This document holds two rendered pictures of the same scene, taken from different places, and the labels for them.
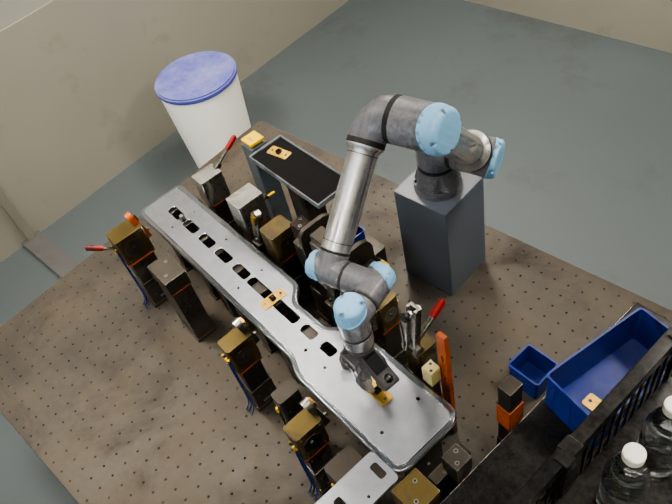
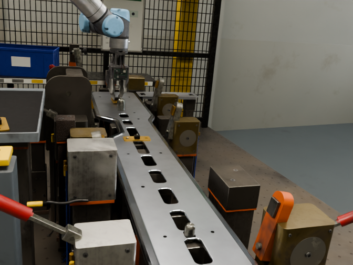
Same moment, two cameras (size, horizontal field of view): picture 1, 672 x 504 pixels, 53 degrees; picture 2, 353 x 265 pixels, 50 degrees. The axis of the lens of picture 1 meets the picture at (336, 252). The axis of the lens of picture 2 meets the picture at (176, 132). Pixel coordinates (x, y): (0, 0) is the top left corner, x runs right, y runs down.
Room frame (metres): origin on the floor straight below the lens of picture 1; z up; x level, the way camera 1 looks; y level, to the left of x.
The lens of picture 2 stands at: (2.39, 0.57, 1.40)
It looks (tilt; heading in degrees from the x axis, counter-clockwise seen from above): 18 degrees down; 192
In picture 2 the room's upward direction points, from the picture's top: 5 degrees clockwise
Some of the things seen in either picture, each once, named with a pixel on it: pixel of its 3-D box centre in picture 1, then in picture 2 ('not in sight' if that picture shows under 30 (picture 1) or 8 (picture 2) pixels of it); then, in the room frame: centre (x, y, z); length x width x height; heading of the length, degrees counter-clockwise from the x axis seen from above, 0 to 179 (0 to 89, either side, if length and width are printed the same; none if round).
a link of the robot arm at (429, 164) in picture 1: (436, 143); not in sight; (1.50, -0.37, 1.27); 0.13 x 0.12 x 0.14; 46
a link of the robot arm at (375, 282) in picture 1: (367, 284); (96, 23); (1.01, -0.05, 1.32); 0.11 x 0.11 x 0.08; 46
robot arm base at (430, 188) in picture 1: (437, 172); not in sight; (1.50, -0.36, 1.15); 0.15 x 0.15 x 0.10
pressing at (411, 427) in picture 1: (267, 298); (140, 142); (1.33, 0.24, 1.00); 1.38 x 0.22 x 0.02; 30
